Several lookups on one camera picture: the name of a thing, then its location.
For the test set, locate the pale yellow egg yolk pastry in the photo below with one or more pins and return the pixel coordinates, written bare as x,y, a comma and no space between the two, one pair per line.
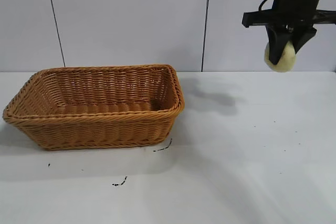
286,58

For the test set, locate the brown woven wicker basket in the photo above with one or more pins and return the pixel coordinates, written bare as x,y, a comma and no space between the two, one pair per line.
99,127

